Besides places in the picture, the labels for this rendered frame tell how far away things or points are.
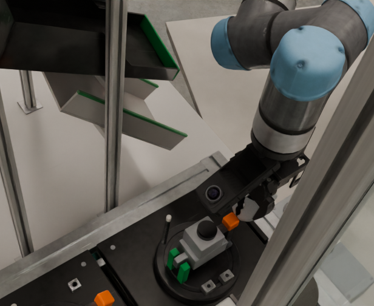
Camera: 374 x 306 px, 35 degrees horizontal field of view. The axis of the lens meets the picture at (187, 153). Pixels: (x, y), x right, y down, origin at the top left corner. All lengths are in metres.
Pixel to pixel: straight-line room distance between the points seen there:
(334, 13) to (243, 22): 0.14
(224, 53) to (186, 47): 0.61
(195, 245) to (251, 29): 0.32
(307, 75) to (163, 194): 0.49
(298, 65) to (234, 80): 0.76
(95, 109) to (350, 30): 0.39
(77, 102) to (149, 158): 0.38
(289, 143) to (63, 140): 0.63
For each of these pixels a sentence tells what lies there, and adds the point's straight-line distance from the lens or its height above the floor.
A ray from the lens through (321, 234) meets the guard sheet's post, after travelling 0.33.
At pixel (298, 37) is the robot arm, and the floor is 1.43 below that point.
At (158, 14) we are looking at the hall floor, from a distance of 2.82.
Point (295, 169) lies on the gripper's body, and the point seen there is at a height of 1.21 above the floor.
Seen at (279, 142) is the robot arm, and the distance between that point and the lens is 0.72.
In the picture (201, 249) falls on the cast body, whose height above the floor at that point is 1.09.
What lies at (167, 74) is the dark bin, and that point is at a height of 1.21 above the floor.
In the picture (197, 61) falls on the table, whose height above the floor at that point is 0.86.
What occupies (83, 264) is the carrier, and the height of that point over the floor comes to 0.97.
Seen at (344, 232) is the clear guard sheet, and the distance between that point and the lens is 0.34.
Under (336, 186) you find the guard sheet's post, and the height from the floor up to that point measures 1.62.
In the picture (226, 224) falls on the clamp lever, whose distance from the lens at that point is 0.91.
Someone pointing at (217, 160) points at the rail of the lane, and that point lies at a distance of 1.10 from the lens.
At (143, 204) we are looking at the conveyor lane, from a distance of 1.04.
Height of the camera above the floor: 1.85
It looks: 54 degrees down
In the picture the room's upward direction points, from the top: 12 degrees clockwise
